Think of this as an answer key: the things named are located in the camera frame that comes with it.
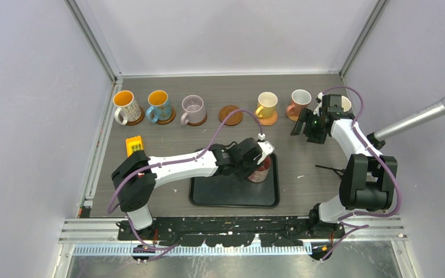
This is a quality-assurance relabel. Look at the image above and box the silver microphone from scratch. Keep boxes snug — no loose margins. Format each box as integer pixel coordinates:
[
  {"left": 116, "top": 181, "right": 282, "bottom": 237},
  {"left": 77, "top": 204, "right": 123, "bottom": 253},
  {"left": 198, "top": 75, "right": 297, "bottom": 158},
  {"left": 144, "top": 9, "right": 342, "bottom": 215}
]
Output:
[{"left": 366, "top": 96, "right": 445, "bottom": 149}]

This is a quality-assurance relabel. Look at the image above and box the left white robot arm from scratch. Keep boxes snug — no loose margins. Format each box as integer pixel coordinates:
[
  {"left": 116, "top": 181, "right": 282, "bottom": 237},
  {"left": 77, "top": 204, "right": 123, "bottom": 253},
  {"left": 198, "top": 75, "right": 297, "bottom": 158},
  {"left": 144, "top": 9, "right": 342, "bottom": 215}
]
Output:
[{"left": 107, "top": 138, "right": 274, "bottom": 240}]

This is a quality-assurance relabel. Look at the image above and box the lilac mug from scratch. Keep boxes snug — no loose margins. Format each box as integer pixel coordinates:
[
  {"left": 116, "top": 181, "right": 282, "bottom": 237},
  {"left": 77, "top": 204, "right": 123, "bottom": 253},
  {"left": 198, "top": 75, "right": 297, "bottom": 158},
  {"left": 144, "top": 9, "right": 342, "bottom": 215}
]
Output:
[{"left": 180, "top": 95, "right": 207, "bottom": 125}]

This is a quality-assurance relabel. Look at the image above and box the woven rattan coaster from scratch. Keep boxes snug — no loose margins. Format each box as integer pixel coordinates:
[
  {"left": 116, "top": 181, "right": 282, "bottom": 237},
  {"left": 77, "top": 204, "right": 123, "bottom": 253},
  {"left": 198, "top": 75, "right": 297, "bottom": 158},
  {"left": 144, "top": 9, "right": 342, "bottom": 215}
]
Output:
[
  {"left": 257, "top": 111, "right": 278, "bottom": 126},
  {"left": 286, "top": 111, "right": 300, "bottom": 122}
]

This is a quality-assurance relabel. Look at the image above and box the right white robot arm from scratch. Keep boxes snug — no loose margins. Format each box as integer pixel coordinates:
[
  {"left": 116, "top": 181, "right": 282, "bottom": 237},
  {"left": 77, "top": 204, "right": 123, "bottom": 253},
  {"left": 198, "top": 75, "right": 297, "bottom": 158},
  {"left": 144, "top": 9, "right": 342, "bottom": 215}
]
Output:
[{"left": 290, "top": 94, "right": 397, "bottom": 238}]

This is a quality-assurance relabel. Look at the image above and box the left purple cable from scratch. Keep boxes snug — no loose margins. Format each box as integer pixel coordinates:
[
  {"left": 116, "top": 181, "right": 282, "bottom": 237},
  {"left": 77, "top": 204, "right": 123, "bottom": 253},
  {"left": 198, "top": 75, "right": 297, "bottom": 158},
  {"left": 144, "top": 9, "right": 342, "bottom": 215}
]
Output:
[{"left": 107, "top": 107, "right": 265, "bottom": 263}]

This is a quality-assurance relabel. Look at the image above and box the blue mug orange inside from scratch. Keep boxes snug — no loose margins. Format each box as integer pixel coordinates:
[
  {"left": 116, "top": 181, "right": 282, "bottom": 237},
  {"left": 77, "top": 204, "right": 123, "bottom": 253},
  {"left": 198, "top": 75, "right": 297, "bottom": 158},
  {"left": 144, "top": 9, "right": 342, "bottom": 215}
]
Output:
[{"left": 146, "top": 90, "right": 172, "bottom": 123}]

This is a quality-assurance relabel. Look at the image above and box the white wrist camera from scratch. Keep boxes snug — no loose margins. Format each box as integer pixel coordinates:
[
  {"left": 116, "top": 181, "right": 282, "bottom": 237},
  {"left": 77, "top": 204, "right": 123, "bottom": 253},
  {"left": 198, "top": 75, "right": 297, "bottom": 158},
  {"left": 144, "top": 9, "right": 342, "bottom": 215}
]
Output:
[
  {"left": 313, "top": 92, "right": 323, "bottom": 116},
  {"left": 257, "top": 133, "right": 275, "bottom": 165}
]

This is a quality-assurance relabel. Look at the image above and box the brown wooden coaster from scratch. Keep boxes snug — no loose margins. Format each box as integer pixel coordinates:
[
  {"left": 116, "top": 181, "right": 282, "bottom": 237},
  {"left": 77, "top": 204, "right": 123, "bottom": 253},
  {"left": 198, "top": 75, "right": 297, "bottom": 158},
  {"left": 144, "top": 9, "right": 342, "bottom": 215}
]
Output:
[
  {"left": 155, "top": 107, "right": 176, "bottom": 125},
  {"left": 218, "top": 105, "right": 243, "bottom": 126},
  {"left": 126, "top": 107, "right": 145, "bottom": 126}
]

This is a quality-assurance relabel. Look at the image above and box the white mug orange inside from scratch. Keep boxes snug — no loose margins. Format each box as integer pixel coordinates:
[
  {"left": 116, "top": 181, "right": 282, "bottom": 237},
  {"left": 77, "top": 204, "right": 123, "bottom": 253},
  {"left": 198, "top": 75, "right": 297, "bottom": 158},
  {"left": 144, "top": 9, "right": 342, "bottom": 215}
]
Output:
[{"left": 113, "top": 90, "right": 141, "bottom": 126}]

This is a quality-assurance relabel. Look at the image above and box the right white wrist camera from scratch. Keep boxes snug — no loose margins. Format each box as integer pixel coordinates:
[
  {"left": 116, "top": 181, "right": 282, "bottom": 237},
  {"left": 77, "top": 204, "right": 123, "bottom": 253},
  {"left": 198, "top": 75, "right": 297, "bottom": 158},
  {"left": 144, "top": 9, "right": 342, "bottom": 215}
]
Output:
[{"left": 313, "top": 92, "right": 323, "bottom": 116}]

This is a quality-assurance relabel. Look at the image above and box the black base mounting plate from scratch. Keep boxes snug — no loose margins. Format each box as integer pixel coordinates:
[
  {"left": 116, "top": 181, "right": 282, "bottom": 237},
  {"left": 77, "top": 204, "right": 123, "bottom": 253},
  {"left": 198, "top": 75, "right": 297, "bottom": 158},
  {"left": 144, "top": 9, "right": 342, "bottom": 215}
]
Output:
[{"left": 116, "top": 216, "right": 345, "bottom": 247}]

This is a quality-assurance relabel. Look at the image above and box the black serving tray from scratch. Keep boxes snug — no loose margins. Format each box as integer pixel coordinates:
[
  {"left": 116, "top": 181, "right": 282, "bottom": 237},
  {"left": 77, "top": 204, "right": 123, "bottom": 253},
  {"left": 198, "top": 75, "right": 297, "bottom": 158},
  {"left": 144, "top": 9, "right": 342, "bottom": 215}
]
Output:
[{"left": 189, "top": 154, "right": 280, "bottom": 209}]

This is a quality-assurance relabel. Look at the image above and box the dark wooden coaster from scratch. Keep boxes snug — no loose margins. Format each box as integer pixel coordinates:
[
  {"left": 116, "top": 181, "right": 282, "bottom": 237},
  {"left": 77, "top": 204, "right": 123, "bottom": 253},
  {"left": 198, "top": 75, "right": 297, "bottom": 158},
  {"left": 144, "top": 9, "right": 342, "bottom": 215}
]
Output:
[{"left": 187, "top": 113, "right": 207, "bottom": 126}]

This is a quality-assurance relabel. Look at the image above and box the cream mug yellow handle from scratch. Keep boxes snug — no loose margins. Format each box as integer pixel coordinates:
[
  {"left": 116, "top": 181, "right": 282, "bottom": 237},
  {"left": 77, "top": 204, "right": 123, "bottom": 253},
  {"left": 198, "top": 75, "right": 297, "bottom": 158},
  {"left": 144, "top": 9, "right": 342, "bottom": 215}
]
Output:
[{"left": 255, "top": 92, "right": 278, "bottom": 119}]

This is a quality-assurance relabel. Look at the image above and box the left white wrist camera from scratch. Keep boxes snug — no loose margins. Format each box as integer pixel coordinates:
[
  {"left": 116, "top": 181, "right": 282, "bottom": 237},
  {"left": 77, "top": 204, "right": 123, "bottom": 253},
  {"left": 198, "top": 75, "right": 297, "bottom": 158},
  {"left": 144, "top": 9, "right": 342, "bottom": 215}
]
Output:
[{"left": 257, "top": 133, "right": 275, "bottom": 165}]

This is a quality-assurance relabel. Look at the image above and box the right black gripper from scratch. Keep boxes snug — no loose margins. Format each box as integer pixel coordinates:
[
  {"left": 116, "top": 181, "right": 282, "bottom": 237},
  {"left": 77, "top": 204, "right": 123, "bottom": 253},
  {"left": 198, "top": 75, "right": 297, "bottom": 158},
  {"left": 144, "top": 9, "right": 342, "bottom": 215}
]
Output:
[{"left": 291, "top": 107, "right": 328, "bottom": 144}]

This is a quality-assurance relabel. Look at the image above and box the white mug pink handle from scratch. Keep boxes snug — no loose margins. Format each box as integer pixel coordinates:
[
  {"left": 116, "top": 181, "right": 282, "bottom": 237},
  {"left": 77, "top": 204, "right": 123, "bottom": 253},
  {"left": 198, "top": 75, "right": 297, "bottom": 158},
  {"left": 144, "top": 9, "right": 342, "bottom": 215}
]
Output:
[{"left": 286, "top": 89, "right": 312, "bottom": 117}]

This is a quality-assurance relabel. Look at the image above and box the white mug black handle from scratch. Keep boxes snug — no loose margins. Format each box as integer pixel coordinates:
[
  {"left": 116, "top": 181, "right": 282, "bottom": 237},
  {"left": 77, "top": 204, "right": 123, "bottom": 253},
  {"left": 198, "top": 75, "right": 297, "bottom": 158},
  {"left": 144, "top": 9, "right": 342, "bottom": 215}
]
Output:
[{"left": 341, "top": 96, "right": 352, "bottom": 112}]

